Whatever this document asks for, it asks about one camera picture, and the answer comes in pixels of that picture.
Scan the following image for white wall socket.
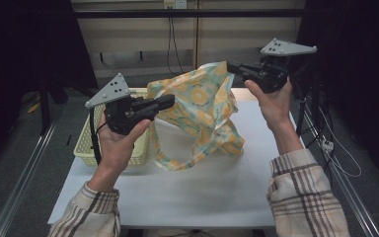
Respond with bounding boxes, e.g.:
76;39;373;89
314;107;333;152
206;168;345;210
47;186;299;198
163;0;189;10

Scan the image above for white table mat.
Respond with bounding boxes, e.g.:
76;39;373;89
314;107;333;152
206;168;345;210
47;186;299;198
47;100;308;230

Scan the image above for aluminium floor rail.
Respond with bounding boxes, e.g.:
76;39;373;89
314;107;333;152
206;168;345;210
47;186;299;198
300;99;379;237
0;119;62;237

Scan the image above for person's left hand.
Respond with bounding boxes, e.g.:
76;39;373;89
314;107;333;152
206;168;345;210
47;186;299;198
96;113;153;176

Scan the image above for black metal stand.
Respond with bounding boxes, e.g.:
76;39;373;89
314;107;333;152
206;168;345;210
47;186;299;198
38;77;53;136

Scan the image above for white cable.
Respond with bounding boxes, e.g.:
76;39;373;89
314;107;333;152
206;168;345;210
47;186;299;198
318;107;363;179

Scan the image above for black horizontal bar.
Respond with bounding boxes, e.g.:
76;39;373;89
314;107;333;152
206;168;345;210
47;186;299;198
73;8;308;19

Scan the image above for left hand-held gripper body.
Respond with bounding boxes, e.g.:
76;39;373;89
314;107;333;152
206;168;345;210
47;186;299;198
84;72;158;136

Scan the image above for white power strip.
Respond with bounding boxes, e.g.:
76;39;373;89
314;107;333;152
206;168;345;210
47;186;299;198
321;138;336;153

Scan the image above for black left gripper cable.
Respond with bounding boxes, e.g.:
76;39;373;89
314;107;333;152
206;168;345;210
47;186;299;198
89;108;109;166

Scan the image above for black hanging cable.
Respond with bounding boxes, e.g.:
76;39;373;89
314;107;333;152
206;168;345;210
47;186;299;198
166;16;198;77

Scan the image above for pale yellow plastic basket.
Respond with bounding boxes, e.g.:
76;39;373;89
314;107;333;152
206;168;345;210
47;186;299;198
73;87;153;167

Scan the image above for person's right hand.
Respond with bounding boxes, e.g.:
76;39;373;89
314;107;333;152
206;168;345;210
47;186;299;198
244;78;294;133

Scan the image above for orange flower print cloth bag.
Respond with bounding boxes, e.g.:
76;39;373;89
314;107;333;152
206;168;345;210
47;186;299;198
146;60;247;172

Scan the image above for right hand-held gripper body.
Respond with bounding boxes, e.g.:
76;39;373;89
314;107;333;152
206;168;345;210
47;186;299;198
240;37;318;95

